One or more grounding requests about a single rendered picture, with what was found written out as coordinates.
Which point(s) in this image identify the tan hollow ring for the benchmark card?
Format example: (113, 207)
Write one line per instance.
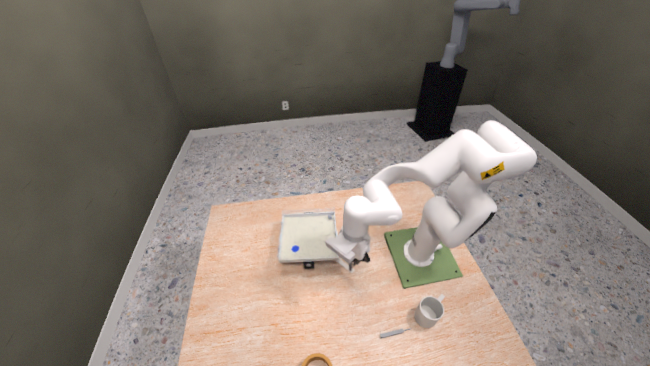
(316, 356)

